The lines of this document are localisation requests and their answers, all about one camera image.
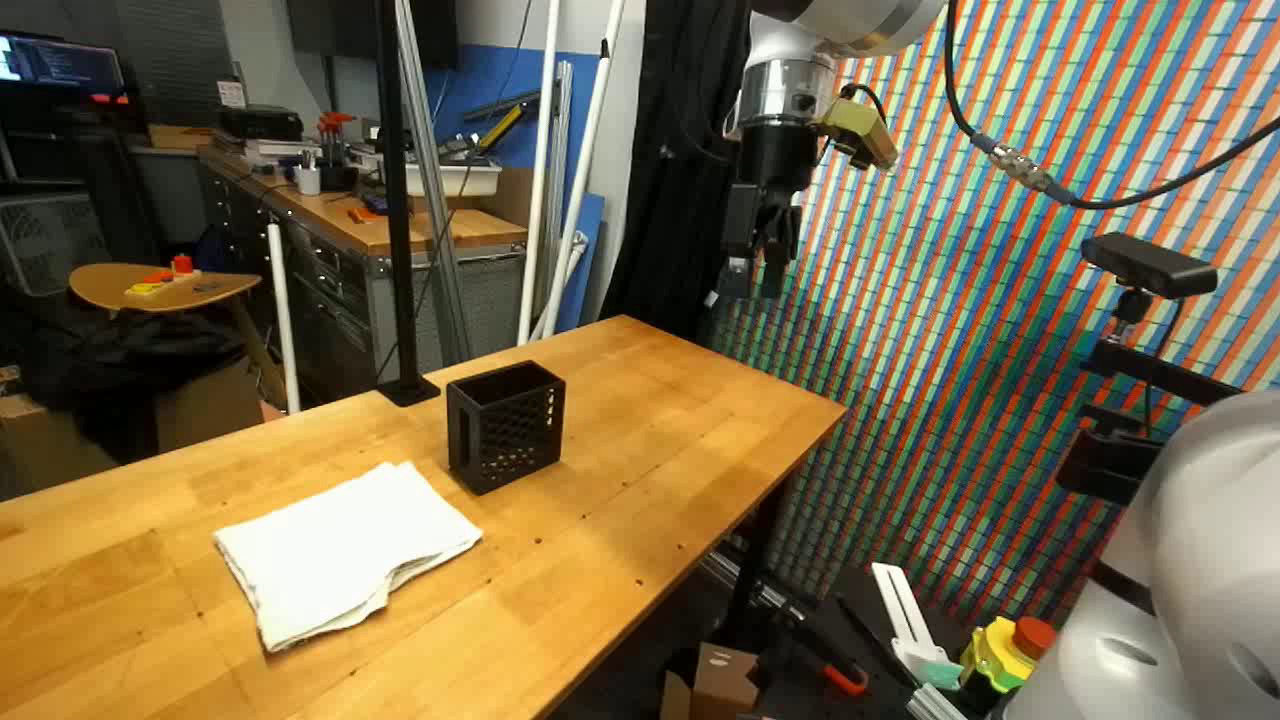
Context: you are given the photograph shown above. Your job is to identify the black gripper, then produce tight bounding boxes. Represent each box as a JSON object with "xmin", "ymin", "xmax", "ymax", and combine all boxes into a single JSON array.
[{"xmin": 717, "ymin": 120, "xmax": 821, "ymax": 309}]

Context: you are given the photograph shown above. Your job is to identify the black perforated plastic box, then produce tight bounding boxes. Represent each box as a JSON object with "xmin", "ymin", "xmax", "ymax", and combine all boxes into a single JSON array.
[{"xmin": 445, "ymin": 360, "xmax": 569, "ymax": 499}]

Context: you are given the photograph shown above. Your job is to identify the white terry cloth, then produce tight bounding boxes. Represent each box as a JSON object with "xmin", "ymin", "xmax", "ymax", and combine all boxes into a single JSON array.
[{"xmin": 211, "ymin": 459, "xmax": 489, "ymax": 658}]

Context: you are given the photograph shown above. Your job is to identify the small brown cardboard box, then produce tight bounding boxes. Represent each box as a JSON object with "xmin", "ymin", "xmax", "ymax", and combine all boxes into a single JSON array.
[{"xmin": 661, "ymin": 640, "xmax": 768, "ymax": 720}]

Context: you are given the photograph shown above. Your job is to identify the large brown cardboard box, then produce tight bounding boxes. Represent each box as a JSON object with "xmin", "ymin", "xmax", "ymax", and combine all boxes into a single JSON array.
[{"xmin": 0, "ymin": 358, "xmax": 273, "ymax": 495}]

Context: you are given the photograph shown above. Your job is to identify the black curtain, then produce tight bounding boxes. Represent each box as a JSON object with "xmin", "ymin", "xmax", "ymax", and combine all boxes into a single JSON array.
[{"xmin": 600, "ymin": 0, "xmax": 755, "ymax": 345}]

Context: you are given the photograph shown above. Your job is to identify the long white pole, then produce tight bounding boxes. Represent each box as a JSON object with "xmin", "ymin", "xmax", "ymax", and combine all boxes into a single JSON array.
[
  {"xmin": 532, "ymin": 0, "xmax": 629, "ymax": 345},
  {"xmin": 515, "ymin": 0, "xmax": 564, "ymax": 347}
]

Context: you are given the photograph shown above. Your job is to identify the colourful striped backdrop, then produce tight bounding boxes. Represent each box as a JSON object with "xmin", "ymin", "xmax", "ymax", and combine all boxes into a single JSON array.
[{"xmin": 704, "ymin": 0, "xmax": 1280, "ymax": 634}]

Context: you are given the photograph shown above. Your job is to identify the black metal table leg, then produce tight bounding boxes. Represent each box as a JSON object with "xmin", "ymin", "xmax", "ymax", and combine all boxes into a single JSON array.
[{"xmin": 725, "ymin": 484, "xmax": 794, "ymax": 658}]

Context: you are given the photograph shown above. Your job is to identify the grey metal pole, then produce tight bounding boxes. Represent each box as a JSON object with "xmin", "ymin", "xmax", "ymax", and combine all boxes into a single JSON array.
[{"xmin": 390, "ymin": 0, "xmax": 472, "ymax": 363}]

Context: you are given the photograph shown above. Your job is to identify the white tray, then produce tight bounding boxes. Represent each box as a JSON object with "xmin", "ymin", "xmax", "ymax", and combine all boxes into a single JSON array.
[{"xmin": 396, "ymin": 155, "xmax": 509, "ymax": 202}]

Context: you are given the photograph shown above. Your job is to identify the black pole stand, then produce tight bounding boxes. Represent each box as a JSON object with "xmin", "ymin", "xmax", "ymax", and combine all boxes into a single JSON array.
[{"xmin": 372, "ymin": 0, "xmax": 445, "ymax": 414}]

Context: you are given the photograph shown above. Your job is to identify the white aluminium extrusion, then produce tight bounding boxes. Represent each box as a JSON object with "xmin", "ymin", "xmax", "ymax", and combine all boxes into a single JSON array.
[{"xmin": 867, "ymin": 562, "xmax": 969, "ymax": 720}]

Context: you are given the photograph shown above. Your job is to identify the wooden workbench with drawers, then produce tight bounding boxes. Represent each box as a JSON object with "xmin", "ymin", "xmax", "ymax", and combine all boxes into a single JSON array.
[{"xmin": 197, "ymin": 138, "xmax": 532, "ymax": 397}]

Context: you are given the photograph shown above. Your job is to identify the black device with red top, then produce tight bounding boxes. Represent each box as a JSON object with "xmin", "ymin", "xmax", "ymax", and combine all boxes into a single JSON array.
[{"xmin": 315, "ymin": 110, "xmax": 361, "ymax": 194}]

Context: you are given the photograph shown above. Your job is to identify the yellow red emergency stop button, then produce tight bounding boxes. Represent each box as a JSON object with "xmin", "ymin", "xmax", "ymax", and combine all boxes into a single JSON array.
[{"xmin": 959, "ymin": 611, "xmax": 1060, "ymax": 697}]

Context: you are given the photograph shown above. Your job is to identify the short white pole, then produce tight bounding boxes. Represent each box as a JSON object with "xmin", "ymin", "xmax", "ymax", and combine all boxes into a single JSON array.
[{"xmin": 262, "ymin": 220, "xmax": 304, "ymax": 422}]

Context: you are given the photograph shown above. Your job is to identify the black case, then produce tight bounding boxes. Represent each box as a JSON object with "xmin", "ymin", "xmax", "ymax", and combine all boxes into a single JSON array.
[{"xmin": 217, "ymin": 106, "xmax": 309, "ymax": 145}]

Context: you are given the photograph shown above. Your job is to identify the red yellow toy blocks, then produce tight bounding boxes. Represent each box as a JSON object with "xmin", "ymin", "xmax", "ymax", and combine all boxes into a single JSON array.
[{"xmin": 118, "ymin": 251, "xmax": 202, "ymax": 300}]

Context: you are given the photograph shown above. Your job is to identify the round wooden stool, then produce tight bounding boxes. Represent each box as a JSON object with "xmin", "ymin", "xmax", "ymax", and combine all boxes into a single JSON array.
[{"xmin": 67, "ymin": 257, "xmax": 262, "ymax": 323}]

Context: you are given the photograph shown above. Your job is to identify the black bag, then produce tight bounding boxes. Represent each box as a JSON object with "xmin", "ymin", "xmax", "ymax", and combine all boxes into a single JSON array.
[{"xmin": 16, "ymin": 303, "xmax": 251, "ymax": 466}]

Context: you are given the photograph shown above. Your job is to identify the lit computer monitor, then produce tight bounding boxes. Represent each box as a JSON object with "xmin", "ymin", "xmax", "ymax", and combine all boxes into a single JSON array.
[{"xmin": 0, "ymin": 27, "xmax": 130, "ymax": 98}]

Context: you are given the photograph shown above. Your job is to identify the yellow-green wrist camera box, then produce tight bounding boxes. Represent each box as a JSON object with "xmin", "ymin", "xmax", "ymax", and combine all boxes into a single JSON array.
[{"xmin": 814, "ymin": 93, "xmax": 900, "ymax": 173}]

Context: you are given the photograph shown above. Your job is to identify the black robot cable with connector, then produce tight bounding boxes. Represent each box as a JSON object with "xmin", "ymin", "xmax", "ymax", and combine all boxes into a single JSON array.
[{"xmin": 941, "ymin": 0, "xmax": 1280, "ymax": 212}]

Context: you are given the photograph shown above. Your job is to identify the black camera on stand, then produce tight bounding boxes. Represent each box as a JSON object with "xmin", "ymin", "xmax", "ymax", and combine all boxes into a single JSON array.
[{"xmin": 1057, "ymin": 233, "xmax": 1242, "ymax": 507}]

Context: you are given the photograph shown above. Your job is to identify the orange-handled tool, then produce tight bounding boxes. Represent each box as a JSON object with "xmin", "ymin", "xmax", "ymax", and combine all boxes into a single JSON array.
[{"xmin": 784, "ymin": 625, "xmax": 870, "ymax": 702}]

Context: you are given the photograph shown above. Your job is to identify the dark wall screen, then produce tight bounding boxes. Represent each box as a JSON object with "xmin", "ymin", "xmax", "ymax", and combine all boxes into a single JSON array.
[{"xmin": 282, "ymin": 0, "xmax": 462, "ymax": 69}]

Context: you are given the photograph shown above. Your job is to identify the grey wire mesh basket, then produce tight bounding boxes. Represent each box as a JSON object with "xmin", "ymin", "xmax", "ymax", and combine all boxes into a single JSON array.
[{"xmin": 0, "ymin": 194, "xmax": 110, "ymax": 303}]

